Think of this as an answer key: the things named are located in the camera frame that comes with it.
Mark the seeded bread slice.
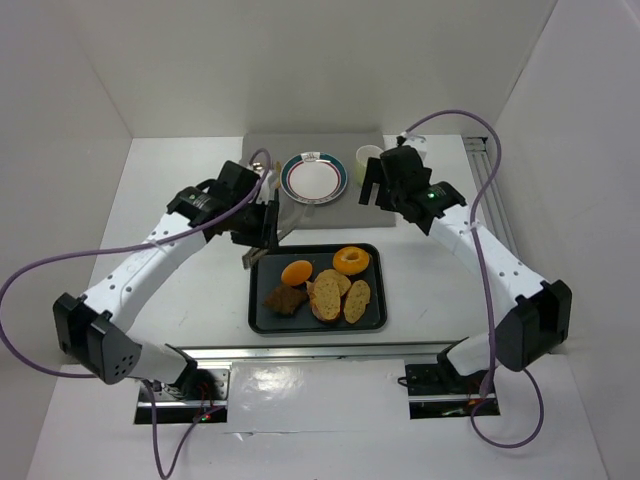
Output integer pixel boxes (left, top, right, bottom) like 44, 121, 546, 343
343, 280, 371, 324
306, 269, 351, 301
310, 295, 342, 323

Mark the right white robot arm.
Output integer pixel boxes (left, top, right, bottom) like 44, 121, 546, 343
359, 145, 572, 377

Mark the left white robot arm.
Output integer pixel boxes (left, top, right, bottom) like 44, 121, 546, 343
53, 182, 279, 397

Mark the brown chocolate bread piece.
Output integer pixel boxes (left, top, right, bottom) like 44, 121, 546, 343
263, 284, 308, 317

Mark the pale green mug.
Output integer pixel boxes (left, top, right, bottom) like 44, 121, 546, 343
354, 145, 383, 186

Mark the orange round bun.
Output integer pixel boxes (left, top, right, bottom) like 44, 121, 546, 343
281, 260, 313, 287

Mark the grey placemat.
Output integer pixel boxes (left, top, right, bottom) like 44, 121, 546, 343
241, 131, 396, 229

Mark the white plate green red rim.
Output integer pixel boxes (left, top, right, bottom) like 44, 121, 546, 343
280, 151, 348, 205

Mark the orange glazed donut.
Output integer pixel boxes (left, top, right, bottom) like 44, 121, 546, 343
332, 246, 370, 276

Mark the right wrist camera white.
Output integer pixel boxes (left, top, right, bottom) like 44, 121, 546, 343
396, 132, 428, 157

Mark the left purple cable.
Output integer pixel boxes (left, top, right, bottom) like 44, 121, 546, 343
0, 147, 274, 480

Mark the purple cable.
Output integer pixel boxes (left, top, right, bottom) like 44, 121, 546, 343
0, 147, 274, 480
398, 108, 546, 449

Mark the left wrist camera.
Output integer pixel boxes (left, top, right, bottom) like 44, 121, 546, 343
211, 161, 260, 203

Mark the aluminium rail right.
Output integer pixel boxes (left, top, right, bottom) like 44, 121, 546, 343
462, 135, 551, 355

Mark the aluminium rail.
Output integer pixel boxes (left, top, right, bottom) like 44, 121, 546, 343
462, 135, 551, 355
182, 342, 449, 362

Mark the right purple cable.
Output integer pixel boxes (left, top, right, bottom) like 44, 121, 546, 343
398, 108, 546, 449

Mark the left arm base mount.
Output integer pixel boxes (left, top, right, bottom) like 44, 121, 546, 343
133, 366, 231, 425

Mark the aluminium rail front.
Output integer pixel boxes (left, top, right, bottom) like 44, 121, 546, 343
182, 342, 449, 362

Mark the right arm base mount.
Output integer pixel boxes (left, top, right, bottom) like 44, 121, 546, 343
397, 346, 500, 420

